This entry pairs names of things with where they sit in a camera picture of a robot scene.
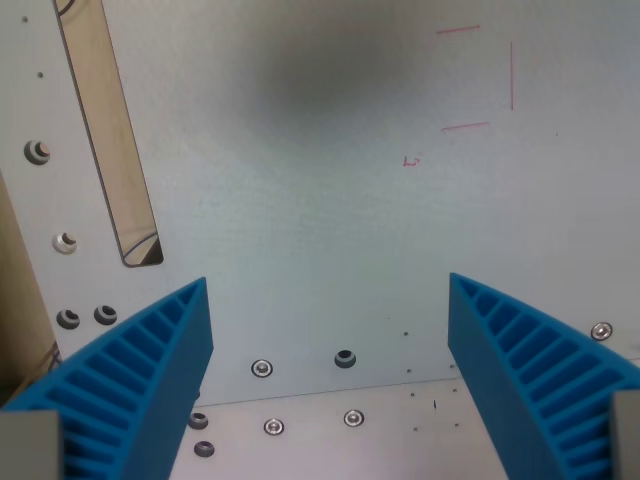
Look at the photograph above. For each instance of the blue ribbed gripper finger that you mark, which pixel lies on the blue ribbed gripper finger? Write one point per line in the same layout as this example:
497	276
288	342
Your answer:
480	350
165	380

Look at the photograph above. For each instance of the silver screw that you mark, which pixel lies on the silver screw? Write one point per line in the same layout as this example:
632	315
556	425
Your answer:
354	418
601	330
274	426
262	368

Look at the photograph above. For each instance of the plain grey metal plate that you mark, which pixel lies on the plain grey metal plate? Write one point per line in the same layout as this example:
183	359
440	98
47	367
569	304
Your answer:
390	440

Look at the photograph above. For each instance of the grey metal plate with slot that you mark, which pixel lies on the grey metal plate with slot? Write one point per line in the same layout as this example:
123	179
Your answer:
320	225

